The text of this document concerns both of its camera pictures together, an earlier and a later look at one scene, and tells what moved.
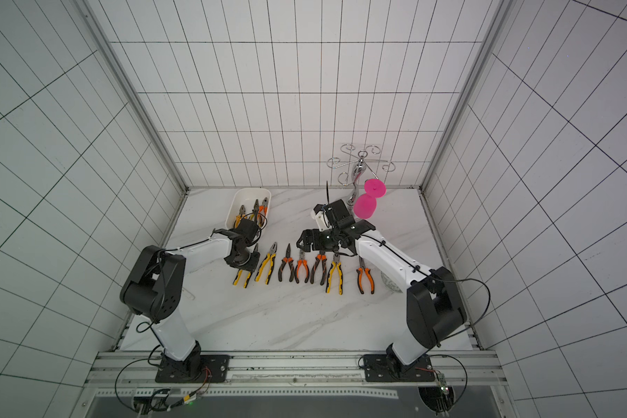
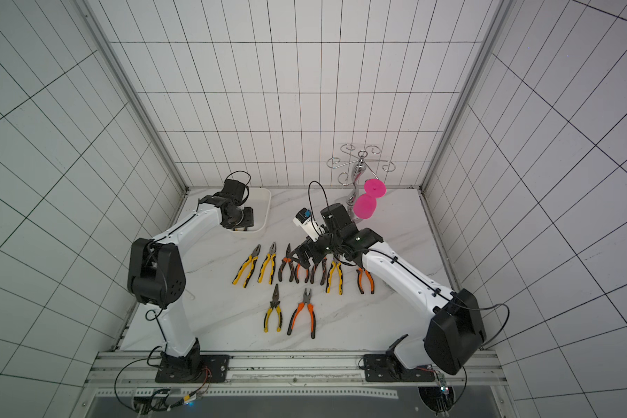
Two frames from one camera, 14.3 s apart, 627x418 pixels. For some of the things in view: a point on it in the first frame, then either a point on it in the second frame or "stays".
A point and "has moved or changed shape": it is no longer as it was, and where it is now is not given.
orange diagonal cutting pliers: x=320 y=257 stays
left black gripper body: x=246 y=261 → x=243 y=219
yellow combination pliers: x=273 y=256 stays
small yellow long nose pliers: x=239 y=217 has moved or changed shape
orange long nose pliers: x=360 y=272 stays
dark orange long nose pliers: x=287 y=259 stays
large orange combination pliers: x=262 y=212 → x=306 y=302
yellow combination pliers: x=336 y=261 stays
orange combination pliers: x=302 y=259 stays
